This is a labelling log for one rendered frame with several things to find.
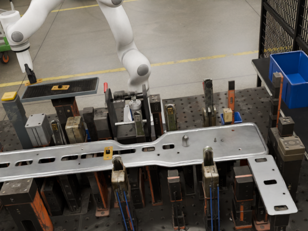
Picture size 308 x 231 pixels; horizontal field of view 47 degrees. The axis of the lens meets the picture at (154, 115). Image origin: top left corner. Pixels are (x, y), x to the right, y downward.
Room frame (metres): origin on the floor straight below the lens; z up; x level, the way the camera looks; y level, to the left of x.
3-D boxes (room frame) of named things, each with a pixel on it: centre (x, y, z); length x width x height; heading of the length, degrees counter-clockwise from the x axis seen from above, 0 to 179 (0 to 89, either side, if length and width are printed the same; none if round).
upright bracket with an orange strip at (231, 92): (1.30, -0.35, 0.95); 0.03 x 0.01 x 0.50; 87
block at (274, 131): (1.13, -0.51, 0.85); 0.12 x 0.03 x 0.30; 177
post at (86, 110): (1.39, 0.31, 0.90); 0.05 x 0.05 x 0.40; 87
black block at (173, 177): (0.99, -0.04, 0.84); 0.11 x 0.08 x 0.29; 177
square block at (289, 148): (1.01, -0.51, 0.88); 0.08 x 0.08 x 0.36; 87
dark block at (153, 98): (1.38, -0.01, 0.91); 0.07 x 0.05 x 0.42; 177
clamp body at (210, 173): (0.95, -0.18, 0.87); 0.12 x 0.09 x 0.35; 177
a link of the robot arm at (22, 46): (1.52, 0.55, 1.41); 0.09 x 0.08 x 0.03; 13
